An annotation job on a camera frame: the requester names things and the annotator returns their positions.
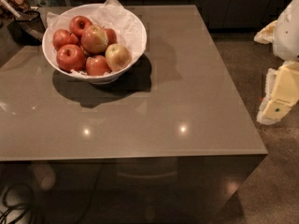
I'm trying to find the white ceramic bowl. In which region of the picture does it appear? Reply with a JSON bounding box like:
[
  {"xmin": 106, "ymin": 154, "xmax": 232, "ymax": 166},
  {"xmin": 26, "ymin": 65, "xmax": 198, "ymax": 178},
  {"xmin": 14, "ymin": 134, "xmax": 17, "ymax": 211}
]
[{"xmin": 41, "ymin": 3, "xmax": 148, "ymax": 85}]

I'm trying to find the red apple front centre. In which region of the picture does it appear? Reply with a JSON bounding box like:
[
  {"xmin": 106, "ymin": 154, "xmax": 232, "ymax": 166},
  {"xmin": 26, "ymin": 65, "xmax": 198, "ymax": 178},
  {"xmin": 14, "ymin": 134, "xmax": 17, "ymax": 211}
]
[{"xmin": 86, "ymin": 55, "xmax": 111, "ymax": 76}]

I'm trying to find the white paper liner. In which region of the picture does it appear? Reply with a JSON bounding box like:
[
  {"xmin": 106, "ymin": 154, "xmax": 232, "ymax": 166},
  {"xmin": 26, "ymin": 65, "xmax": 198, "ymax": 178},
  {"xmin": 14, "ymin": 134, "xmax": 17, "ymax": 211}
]
[{"xmin": 46, "ymin": 0, "xmax": 148, "ymax": 78}]

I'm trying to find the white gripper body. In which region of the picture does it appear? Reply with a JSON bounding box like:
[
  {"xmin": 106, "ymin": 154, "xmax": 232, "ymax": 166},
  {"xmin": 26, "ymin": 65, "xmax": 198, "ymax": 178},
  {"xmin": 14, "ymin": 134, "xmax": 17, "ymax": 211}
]
[{"xmin": 254, "ymin": 0, "xmax": 299, "ymax": 62}]

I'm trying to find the black container on left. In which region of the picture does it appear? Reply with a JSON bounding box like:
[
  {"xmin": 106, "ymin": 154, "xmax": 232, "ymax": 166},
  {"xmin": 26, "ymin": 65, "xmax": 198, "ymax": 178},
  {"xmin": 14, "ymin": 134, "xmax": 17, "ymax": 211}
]
[{"xmin": 7, "ymin": 10, "xmax": 45, "ymax": 46}]

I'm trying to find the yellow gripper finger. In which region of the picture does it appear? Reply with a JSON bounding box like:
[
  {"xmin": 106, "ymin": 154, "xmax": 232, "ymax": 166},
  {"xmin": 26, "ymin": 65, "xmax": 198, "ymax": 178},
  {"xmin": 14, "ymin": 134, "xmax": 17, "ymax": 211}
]
[{"xmin": 257, "ymin": 61, "xmax": 299, "ymax": 125}]

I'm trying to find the small red apple behind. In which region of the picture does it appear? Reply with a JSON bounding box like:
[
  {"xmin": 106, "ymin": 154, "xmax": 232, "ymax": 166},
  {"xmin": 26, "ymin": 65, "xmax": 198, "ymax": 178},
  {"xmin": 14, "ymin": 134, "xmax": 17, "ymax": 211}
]
[{"xmin": 105, "ymin": 28, "xmax": 118, "ymax": 45}]

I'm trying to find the yellow-green apple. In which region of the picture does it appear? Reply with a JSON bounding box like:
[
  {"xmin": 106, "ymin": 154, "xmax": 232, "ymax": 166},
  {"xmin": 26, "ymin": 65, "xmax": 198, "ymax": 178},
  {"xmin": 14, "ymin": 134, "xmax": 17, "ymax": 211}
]
[{"xmin": 105, "ymin": 44, "xmax": 132, "ymax": 72}]

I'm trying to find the red apple back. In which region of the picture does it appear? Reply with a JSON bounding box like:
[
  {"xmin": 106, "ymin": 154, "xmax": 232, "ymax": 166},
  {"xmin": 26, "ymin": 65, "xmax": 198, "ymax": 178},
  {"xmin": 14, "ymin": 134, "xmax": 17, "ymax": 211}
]
[{"xmin": 69, "ymin": 16, "xmax": 93, "ymax": 36}]

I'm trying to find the red apple front left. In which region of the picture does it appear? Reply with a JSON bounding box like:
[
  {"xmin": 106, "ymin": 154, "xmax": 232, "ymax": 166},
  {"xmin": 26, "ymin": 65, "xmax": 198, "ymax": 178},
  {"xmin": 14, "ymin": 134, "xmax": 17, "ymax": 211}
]
[{"xmin": 56, "ymin": 44, "xmax": 86, "ymax": 72}]

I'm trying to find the black cable on floor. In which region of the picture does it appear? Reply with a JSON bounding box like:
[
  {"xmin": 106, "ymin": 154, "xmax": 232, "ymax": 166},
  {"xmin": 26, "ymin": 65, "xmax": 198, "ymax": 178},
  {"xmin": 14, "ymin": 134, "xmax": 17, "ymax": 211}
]
[{"xmin": 0, "ymin": 182, "xmax": 36, "ymax": 224}]

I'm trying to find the large red-yellow apple centre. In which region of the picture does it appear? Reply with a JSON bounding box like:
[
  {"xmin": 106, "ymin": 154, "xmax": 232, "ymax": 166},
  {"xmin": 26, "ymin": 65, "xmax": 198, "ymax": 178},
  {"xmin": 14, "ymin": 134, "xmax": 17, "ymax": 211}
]
[{"xmin": 80, "ymin": 24, "xmax": 108, "ymax": 54}]

